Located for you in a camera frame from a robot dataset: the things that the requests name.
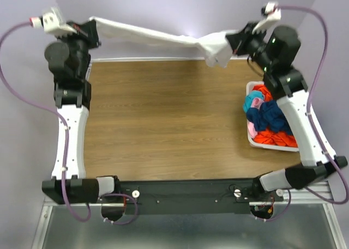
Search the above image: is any white plastic laundry basket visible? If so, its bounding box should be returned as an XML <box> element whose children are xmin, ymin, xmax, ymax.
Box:
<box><xmin>246</xmin><ymin>81</ymin><xmax>300</xmax><ymax>153</ymax></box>

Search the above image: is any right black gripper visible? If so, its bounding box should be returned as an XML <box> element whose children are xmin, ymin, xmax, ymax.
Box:
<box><xmin>224</xmin><ymin>21</ymin><xmax>273</xmax><ymax>72</ymax></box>

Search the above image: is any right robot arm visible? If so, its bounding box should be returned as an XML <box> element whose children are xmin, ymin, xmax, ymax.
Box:
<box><xmin>226</xmin><ymin>22</ymin><xmax>348</xmax><ymax>201</ymax></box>

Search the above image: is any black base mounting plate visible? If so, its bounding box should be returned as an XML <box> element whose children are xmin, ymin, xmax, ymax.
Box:
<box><xmin>94</xmin><ymin>177</ymin><xmax>290</xmax><ymax>216</ymax></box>

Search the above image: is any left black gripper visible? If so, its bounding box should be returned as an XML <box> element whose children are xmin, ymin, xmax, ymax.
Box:
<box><xmin>55</xmin><ymin>19</ymin><xmax>101</xmax><ymax>79</ymax></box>

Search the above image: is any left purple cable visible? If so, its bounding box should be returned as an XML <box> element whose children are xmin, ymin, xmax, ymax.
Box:
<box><xmin>0</xmin><ymin>21</ymin><xmax>92</xmax><ymax>223</ymax></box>

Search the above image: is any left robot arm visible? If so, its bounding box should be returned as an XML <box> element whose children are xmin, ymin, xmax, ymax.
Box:
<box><xmin>41</xmin><ymin>19</ymin><xmax>121</xmax><ymax>204</ymax></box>

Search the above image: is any pink t shirt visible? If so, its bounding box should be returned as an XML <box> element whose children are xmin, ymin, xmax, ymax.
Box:
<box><xmin>247</xmin><ymin>97</ymin><xmax>264</xmax><ymax>139</ymax></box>

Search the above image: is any white t shirt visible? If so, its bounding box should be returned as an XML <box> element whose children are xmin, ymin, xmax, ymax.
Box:
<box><xmin>89</xmin><ymin>16</ymin><xmax>233</xmax><ymax>68</ymax></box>

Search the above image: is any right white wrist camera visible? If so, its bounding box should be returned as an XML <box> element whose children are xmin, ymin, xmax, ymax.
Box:
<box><xmin>252</xmin><ymin>2</ymin><xmax>281</xmax><ymax>34</ymax></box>

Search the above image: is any aluminium table frame rail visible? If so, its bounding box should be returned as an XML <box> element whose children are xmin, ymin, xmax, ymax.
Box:
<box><xmin>31</xmin><ymin>58</ymin><xmax>93</xmax><ymax>249</ymax></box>

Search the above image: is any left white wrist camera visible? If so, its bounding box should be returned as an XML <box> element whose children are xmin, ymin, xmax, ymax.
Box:
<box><xmin>29</xmin><ymin>7</ymin><xmax>77</xmax><ymax>38</ymax></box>

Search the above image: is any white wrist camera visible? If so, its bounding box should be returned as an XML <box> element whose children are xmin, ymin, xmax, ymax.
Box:
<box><xmin>252</xmin><ymin>2</ymin><xmax>281</xmax><ymax>34</ymax></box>
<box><xmin>29</xmin><ymin>7</ymin><xmax>77</xmax><ymax>38</ymax></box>

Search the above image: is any teal t shirt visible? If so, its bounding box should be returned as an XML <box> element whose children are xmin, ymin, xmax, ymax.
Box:
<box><xmin>243</xmin><ymin>91</ymin><xmax>264</xmax><ymax>113</ymax></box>

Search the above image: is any orange t shirt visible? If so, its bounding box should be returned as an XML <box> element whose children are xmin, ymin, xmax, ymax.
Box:
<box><xmin>251</xmin><ymin>84</ymin><xmax>298</xmax><ymax>149</ymax></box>

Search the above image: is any navy blue t shirt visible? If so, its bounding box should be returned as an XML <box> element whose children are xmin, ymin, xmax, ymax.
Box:
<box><xmin>246</xmin><ymin>100</ymin><xmax>293</xmax><ymax>135</ymax></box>

